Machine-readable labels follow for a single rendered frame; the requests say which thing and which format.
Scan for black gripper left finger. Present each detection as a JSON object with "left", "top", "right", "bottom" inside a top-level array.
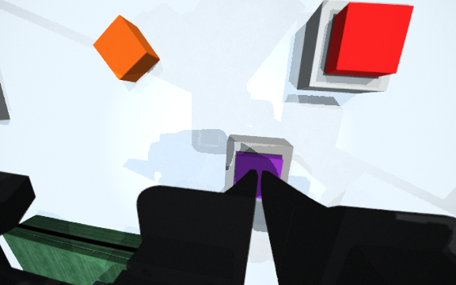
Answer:
[{"left": 135, "top": 169, "right": 258, "bottom": 285}]

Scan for red button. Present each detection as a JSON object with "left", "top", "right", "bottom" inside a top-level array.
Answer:
[{"left": 297, "top": 0, "right": 414, "bottom": 93}]

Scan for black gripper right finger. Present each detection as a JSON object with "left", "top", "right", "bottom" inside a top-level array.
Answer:
[{"left": 260, "top": 170, "right": 456, "bottom": 285}]

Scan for orange block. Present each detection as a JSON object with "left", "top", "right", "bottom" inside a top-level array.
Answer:
[{"left": 93, "top": 15, "right": 160, "bottom": 83}]

